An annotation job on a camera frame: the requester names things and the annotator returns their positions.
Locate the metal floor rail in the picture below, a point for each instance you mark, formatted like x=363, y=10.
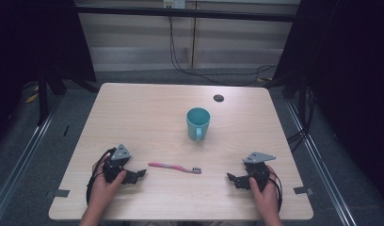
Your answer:
x=322, y=169
x=19, y=166

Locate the pink toothbrush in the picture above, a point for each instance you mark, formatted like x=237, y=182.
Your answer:
x=174, y=167

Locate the person's left hand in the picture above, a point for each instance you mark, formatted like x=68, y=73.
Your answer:
x=102, y=186

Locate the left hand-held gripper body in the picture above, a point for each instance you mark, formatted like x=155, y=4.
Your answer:
x=118, y=158

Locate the dark round table grommet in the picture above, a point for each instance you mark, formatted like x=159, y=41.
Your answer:
x=218, y=98

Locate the black curtain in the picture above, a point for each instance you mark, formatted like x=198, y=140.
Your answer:
x=347, y=78
x=30, y=40

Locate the grey tape piece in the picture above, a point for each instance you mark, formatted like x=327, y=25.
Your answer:
x=61, y=193
x=303, y=190

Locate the teal cup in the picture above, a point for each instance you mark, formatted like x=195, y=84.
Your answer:
x=198, y=123

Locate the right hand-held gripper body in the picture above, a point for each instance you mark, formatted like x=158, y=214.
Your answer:
x=258, y=166

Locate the yellow scrap on floor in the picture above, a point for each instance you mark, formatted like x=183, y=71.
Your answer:
x=31, y=98

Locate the white wall outlet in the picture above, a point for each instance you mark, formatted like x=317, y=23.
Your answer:
x=174, y=3

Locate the person's right hand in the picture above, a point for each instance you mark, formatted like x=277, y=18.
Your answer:
x=267, y=196

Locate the black horizontal bar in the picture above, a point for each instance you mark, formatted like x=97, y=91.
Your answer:
x=180, y=13

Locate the black metal stand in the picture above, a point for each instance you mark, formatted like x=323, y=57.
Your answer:
x=301, y=91
x=42, y=97

